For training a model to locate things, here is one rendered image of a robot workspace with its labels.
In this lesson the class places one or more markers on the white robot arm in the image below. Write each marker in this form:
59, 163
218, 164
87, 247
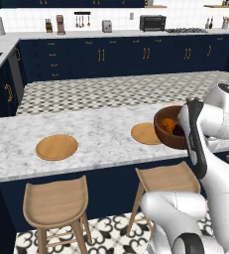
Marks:
225, 198

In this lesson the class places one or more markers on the brown wooden bowl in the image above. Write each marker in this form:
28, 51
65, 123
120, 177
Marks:
164, 137

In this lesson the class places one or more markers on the orange chicken drumstick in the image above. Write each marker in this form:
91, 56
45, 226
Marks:
168, 125

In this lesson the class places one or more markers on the dark purple eggplant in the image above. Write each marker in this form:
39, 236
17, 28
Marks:
178, 130

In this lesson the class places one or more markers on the round wooden plate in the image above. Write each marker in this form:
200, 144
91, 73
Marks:
56, 147
144, 134

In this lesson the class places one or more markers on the navy island base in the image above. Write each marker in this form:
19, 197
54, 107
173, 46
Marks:
109, 185

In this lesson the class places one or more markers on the navy lower cupboard run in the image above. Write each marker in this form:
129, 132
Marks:
126, 56

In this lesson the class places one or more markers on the navy cupboard run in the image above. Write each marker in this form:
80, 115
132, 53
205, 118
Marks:
69, 3
126, 56

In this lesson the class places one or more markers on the silver toaster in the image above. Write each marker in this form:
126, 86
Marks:
107, 26

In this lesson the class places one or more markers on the hanging kitchen tool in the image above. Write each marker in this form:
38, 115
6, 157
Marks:
79, 22
76, 22
88, 21
83, 22

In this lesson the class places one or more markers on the grey dishwasher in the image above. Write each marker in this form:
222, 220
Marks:
17, 76

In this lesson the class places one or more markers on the black toaster oven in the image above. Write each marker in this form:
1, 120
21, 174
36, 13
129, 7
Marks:
152, 23

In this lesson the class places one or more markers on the brown coffee machine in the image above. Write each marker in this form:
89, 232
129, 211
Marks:
60, 25

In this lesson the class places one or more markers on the wooden knife block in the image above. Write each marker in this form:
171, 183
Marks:
49, 26

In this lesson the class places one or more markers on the black hob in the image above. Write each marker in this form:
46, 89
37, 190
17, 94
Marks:
186, 30

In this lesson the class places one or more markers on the navy upper cupboard run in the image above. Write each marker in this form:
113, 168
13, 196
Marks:
69, 3

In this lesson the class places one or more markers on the pale green bottle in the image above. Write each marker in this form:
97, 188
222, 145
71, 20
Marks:
207, 24

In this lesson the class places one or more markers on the dark bottle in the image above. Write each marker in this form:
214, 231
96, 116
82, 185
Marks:
211, 23

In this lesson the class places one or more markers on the grey pot with tools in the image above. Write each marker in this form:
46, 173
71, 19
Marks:
225, 24

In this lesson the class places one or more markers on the grey wall socket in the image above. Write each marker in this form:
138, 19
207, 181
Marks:
132, 16

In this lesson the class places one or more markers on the black wall rail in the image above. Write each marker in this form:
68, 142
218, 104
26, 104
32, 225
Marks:
82, 13

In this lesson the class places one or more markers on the wooden wall shelf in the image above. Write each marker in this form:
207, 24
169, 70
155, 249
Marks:
155, 6
220, 6

